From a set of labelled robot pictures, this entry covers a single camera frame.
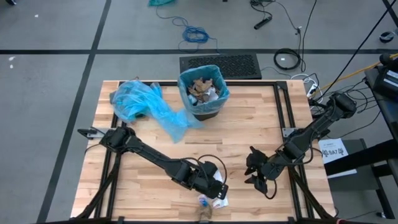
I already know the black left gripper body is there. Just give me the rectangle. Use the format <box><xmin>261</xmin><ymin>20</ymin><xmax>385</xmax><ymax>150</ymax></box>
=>
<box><xmin>189</xmin><ymin>160</ymin><xmax>219</xmax><ymax>194</ymax></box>

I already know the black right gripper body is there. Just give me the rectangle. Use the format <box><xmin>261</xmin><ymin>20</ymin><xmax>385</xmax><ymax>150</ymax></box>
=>
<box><xmin>257</xmin><ymin>154</ymin><xmax>285</xmax><ymax>182</ymax></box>

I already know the white printed paper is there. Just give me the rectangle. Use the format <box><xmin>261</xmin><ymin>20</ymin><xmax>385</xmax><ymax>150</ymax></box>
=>
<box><xmin>210</xmin><ymin>196</ymin><xmax>230</xmax><ymax>210</ymax></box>

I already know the white paper wrapper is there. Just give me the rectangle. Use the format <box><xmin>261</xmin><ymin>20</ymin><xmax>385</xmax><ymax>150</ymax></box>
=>
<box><xmin>213</xmin><ymin>169</ymin><xmax>225</xmax><ymax>184</ymax></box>

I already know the brown paper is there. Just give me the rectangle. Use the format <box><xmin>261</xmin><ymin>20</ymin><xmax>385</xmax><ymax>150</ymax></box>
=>
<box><xmin>195</xmin><ymin>203</ymin><xmax>213</xmax><ymax>220</ymax></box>
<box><xmin>192</xmin><ymin>77</ymin><xmax>215</xmax><ymax>94</ymax></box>
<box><xmin>187</xmin><ymin>86</ymin><xmax>203</xmax><ymax>98</ymax></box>

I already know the black trash bin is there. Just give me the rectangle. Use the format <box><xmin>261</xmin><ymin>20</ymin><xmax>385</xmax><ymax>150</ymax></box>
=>
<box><xmin>191</xmin><ymin>107</ymin><xmax>223</xmax><ymax>122</ymax></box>

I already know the blue liner bag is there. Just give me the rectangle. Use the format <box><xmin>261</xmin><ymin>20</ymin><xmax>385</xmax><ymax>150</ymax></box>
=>
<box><xmin>177</xmin><ymin>64</ymin><xmax>231</xmax><ymax>116</ymax></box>

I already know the grey white sock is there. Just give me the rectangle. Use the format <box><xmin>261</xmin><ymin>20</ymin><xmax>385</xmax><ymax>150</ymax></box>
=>
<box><xmin>205</xmin><ymin>86</ymin><xmax>221</xmax><ymax>102</ymax></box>

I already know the white paper sign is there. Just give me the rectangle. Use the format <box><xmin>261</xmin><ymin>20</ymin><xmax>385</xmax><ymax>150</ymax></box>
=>
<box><xmin>318</xmin><ymin>138</ymin><xmax>349</xmax><ymax>165</ymax></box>

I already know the black metal stand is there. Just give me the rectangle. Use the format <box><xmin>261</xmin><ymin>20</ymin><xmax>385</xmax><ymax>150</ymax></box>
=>
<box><xmin>323</xmin><ymin>138</ymin><xmax>398</xmax><ymax>220</ymax></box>

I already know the black perforated floor mat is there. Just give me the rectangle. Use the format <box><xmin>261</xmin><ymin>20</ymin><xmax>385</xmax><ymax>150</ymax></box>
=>
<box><xmin>179</xmin><ymin>53</ymin><xmax>262</xmax><ymax>80</ymax></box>

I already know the black equipment cart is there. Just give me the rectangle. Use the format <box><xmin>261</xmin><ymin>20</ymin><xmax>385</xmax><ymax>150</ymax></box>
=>
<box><xmin>363</xmin><ymin>65</ymin><xmax>398</xmax><ymax>175</ymax></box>

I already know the black power strip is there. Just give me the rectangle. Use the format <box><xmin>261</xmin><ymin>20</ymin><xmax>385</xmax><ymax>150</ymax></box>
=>
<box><xmin>252</xmin><ymin>15</ymin><xmax>273</xmax><ymax>30</ymax></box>

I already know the black electronic box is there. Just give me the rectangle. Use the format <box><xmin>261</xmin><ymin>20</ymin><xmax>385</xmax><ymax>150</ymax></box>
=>
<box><xmin>372</xmin><ymin>52</ymin><xmax>398</xmax><ymax>98</ymax></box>

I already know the black round disc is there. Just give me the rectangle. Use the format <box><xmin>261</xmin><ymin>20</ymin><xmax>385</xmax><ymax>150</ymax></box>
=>
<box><xmin>378</xmin><ymin>30</ymin><xmax>396</xmax><ymax>44</ymax></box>

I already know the teal cloth on floor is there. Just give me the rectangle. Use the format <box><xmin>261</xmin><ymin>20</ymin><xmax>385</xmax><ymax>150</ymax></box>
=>
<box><xmin>147</xmin><ymin>0</ymin><xmax>177</xmax><ymax>7</ymax></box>

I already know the thin black pole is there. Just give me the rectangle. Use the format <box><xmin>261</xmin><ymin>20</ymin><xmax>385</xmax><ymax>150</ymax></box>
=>
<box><xmin>381</xmin><ymin>0</ymin><xmax>398</xmax><ymax>19</ymax></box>

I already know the white cable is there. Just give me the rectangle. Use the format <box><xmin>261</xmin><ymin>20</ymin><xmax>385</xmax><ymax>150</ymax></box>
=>
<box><xmin>289</xmin><ymin>72</ymin><xmax>312</xmax><ymax>84</ymax></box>

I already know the black cable coil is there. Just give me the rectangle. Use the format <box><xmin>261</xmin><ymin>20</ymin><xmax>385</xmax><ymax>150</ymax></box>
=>
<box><xmin>272</xmin><ymin>47</ymin><xmax>302</xmax><ymax>71</ymax></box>

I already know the yellow cable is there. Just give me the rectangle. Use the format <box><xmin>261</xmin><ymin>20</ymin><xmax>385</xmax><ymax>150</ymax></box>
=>
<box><xmin>317</xmin><ymin>52</ymin><xmax>398</xmax><ymax>91</ymax></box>

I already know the blue cable coil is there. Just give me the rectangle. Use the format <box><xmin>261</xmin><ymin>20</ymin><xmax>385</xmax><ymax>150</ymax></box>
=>
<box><xmin>155</xmin><ymin>7</ymin><xmax>220</xmax><ymax>54</ymax></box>

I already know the long thin black cable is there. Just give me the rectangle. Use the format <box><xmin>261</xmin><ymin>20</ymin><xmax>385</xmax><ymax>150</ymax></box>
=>
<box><xmin>313</xmin><ymin>2</ymin><xmax>398</xmax><ymax>102</ymax></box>

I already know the thin black floor cable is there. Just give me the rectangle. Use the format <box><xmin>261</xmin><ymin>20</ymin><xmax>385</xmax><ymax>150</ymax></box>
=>
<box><xmin>250</xmin><ymin>0</ymin><xmax>318</xmax><ymax>73</ymax></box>

